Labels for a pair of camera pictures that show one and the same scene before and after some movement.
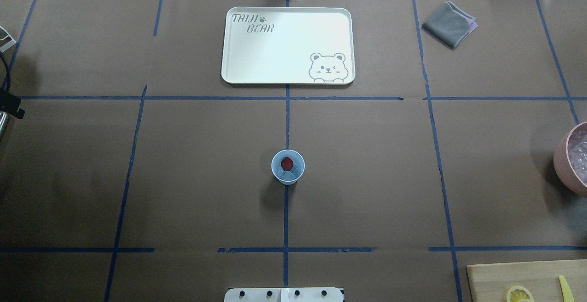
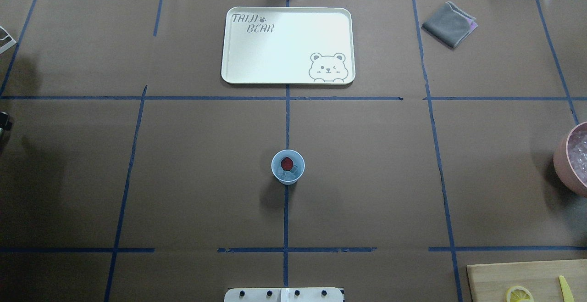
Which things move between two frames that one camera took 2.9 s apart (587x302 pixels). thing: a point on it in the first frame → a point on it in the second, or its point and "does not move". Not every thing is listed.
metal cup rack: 6,40 does not move
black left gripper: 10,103 → 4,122
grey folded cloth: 450,24 does not move
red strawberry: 287,164 does not move
